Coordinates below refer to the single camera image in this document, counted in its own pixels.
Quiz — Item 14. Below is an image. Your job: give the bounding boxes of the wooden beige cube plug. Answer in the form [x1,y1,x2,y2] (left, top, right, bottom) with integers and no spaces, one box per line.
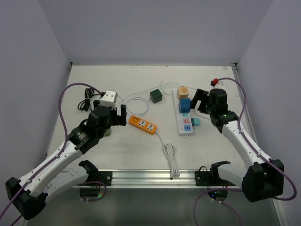
[177,86,189,100]

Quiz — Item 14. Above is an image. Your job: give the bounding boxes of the blue cube plug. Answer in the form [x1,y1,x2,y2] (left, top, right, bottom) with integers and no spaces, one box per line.
[178,98,190,113]

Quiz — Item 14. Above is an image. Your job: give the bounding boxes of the teal cube plug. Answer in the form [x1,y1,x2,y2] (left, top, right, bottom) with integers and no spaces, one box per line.
[191,118,200,127]

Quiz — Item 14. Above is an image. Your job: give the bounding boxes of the orange power strip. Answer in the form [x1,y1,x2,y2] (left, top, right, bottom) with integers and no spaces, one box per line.
[128,115,157,135]

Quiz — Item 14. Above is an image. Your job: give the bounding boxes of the white power strip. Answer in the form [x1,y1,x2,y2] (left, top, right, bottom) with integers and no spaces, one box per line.
[173,88,193,137]

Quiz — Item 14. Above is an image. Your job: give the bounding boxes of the dark green dragon charger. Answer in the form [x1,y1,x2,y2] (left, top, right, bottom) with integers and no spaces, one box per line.
[150,89,163,104]

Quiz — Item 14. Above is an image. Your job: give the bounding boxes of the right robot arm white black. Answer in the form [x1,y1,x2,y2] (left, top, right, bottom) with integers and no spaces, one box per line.
[190,89,284,202]

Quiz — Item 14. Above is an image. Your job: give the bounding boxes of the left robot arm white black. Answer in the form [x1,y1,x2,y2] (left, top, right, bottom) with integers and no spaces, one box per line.
[5,105,127,220]

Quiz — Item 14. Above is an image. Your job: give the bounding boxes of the green power strip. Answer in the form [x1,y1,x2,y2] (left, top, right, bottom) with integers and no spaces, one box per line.
[104,128,111,137]

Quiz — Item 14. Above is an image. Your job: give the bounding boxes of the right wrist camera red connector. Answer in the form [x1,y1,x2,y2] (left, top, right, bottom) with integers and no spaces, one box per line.
[210,79,223,88]

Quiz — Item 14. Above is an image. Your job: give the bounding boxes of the white thin usb cable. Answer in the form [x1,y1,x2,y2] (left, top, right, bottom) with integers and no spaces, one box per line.
[124,95,150,118]

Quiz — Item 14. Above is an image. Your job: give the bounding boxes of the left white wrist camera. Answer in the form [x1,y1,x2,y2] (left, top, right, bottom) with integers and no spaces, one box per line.
[100,90,118,109]

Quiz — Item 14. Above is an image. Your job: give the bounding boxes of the black bundled power cord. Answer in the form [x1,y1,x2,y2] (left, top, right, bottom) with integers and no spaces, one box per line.
[77,87,104,111]

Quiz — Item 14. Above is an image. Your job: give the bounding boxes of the mint green thin cable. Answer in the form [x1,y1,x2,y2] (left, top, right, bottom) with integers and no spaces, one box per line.
[117,79,182,106]

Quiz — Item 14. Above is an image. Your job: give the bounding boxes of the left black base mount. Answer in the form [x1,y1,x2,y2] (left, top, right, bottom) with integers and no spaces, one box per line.
[79,160,112,186]

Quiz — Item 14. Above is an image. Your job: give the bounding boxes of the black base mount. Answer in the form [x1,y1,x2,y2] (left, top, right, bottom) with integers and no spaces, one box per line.
[194,161,235,186]
[79,160,112,186]

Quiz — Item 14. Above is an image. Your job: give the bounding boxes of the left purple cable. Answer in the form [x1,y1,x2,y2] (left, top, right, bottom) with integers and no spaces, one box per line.
[0,82,106,226]

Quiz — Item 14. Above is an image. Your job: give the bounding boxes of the purple cable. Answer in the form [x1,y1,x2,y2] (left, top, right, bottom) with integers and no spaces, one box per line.
[0,82,106,226]
[194,77,297,226]

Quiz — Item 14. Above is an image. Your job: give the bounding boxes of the white bundled power cord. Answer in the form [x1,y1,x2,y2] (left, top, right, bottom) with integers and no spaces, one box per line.
[155,131,181,178]

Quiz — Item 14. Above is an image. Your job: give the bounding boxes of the aluminium front rail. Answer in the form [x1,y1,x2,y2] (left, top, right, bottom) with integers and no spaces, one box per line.
[99,169,235,188]

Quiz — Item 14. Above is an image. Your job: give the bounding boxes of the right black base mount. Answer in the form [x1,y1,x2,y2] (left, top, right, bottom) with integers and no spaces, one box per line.
[194,161,235,186]

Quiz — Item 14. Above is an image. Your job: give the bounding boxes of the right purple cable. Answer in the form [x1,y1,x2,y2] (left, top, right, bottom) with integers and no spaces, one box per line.
[194,77,297,226]

